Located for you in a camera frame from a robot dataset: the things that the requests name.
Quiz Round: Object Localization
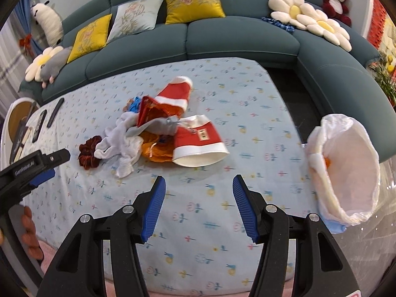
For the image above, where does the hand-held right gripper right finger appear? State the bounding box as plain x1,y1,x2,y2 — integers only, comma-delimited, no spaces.
232,174,362,297

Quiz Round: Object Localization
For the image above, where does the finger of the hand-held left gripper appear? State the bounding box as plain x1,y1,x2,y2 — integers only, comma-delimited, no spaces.
29,168,57,190
40,148,71,170

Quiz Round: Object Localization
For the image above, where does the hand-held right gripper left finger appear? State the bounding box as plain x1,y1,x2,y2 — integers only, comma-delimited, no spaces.
37,176,168,297

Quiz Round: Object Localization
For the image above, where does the orange plastic bag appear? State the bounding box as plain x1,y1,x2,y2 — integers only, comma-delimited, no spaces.
141,128,178,163

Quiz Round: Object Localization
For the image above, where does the red and white paper cup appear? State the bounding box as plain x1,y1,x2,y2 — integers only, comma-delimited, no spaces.
154,76,194,120
172,114,230,168

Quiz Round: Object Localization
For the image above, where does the red foil packet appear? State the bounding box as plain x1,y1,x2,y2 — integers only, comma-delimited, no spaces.
136,96,180,129

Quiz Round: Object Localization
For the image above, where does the white-lined trash bin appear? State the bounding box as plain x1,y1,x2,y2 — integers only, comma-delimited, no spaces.
306,113,381,227

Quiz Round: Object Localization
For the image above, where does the person's left hand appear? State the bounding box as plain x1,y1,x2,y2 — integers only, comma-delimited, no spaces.
20,206,44,261

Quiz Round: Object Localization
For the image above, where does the dark red velvet scrunchie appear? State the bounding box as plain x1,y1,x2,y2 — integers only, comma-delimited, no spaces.
78,135,104,171

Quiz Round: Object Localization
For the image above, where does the black remote control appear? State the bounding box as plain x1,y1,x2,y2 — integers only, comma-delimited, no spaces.
46,98,65,128
32,110,48,143

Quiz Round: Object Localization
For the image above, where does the floral tablecloth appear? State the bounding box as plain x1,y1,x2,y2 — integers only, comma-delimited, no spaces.
23,57,322,291

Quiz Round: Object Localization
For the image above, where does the round white side table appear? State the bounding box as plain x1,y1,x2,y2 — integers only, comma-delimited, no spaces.
0,97,39,174

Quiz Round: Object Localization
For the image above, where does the white crumpled cloth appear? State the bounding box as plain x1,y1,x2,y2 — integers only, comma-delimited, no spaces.
94,111,144,178

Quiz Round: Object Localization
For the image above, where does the grey plastic wrapper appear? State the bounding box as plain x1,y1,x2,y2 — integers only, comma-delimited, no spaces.
125,116,180,137

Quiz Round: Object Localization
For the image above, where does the blue wrapper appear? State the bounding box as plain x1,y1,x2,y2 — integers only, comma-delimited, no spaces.
128,97,143,113

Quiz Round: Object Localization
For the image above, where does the grey plush toy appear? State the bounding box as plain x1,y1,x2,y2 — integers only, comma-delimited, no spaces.
40,46,73,89

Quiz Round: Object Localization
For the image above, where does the small daisy cushion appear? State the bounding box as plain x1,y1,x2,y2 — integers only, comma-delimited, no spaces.
25,47,62,82

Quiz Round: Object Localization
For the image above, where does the grey checked curtain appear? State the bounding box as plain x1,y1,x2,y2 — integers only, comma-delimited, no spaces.
0,15,34,112

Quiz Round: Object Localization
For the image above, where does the red curtain bow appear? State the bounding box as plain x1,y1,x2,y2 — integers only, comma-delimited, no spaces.
19,34,33,51

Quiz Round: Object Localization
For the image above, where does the small yellow embroidered pillow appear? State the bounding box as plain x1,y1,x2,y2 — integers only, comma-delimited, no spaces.
66,14,112,64

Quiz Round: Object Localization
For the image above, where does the white panda plush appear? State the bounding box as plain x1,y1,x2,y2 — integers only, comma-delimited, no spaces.
30,1,64,47

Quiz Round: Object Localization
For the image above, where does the blue curtain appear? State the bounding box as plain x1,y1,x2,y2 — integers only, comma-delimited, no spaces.
14,0,44,58

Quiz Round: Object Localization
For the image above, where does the pale blue embroidered pillow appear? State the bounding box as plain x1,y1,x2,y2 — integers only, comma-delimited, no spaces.
107,0,164,44

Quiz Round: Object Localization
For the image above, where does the teal sectional sofa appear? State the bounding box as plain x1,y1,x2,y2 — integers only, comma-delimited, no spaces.
19,0,396,163

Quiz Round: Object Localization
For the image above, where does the blue patterned scrunchie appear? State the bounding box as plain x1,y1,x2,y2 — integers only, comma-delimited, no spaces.
261,16,296,33

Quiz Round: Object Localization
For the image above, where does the green potted plant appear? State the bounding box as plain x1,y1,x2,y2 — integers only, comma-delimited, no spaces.
370,52,396,109

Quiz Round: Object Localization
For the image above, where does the white daisy cushion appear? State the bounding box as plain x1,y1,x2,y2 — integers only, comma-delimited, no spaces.
268,0,322,27
297,9,352,52

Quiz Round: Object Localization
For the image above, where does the large yellow embroidered pillow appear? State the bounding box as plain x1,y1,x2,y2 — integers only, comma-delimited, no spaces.
163,0,226,25

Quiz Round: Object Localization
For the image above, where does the red teddy bear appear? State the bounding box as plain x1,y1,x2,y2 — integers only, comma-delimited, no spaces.
318,0,352,27

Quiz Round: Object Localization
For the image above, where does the red lattice wall decoration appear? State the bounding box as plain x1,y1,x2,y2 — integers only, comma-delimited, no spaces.
368,0,389,48

